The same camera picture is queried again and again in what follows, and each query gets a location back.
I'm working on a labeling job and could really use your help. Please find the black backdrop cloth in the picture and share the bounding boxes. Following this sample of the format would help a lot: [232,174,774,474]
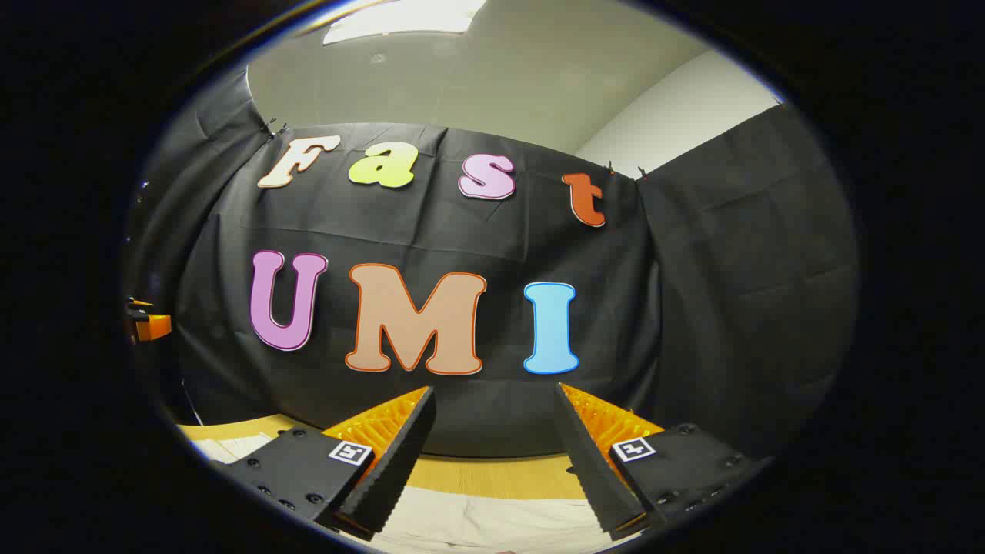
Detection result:
[123,65,859,462]

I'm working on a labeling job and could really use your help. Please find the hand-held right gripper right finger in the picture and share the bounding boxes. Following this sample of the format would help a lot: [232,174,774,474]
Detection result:
[556,382,772,541]

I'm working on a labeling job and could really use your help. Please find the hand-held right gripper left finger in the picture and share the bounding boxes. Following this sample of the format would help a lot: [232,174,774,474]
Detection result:
[212,385,438,543]

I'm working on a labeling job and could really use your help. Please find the ceiling light panel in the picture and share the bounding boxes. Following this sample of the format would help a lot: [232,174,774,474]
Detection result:
[323,0,487,45]

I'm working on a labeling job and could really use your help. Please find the white jeans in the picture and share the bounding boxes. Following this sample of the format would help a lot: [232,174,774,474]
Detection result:
[206,435,643,554]

